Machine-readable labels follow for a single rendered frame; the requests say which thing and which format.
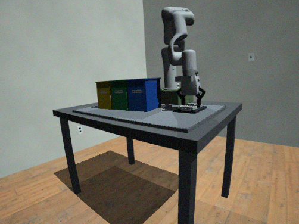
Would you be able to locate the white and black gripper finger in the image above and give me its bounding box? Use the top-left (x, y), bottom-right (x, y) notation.
top-left (176, 89), bottom-right (186, 105)
top-left (196, 87), bottom-right (206, 107)

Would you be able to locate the green bin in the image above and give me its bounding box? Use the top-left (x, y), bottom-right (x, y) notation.
top-left (111, 80), bottom-right (129, 111)

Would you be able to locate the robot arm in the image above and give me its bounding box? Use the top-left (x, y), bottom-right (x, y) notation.
top-left (161, 7), bottom-right (199, 90)

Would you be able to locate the yellow bin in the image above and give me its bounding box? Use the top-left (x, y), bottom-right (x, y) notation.
top-left (96, 81), bottom-right (113, 110)

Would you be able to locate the blue open-top bin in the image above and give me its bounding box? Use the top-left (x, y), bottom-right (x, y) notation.
top-left (127, 78), bottom-right (161, 112)

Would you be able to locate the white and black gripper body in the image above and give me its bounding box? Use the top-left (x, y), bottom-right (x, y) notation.
top-left (181, 75), bottom-right (201, 95)

